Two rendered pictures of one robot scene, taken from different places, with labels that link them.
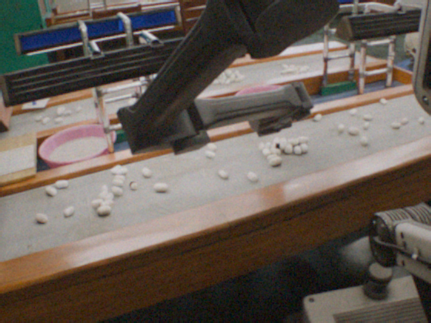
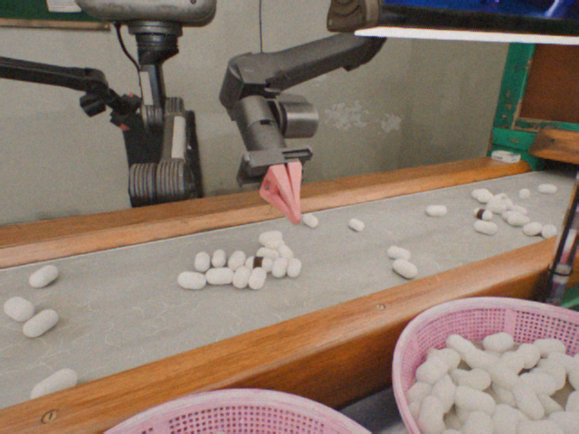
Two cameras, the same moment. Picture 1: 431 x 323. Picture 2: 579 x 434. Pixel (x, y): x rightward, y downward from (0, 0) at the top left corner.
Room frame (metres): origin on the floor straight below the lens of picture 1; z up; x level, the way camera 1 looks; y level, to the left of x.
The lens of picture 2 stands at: (1.52, -0.18, 1.00)
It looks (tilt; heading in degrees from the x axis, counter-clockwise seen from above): 23 degrees down; 174
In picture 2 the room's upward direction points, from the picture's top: straight up
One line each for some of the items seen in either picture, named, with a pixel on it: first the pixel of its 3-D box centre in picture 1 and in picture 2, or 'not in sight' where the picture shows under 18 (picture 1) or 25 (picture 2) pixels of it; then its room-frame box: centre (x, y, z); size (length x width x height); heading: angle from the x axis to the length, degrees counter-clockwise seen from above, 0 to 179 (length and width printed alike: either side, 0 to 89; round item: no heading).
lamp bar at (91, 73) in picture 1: (126, 62); (536, 8); (0.98, 0.21, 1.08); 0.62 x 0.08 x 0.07; 110
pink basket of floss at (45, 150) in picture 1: (80, 154); not in sight; (1.18, 0.47, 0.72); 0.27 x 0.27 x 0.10
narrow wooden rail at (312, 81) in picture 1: (225, 103); not in sight; (1.55, -0.04, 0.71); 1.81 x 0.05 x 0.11; 110
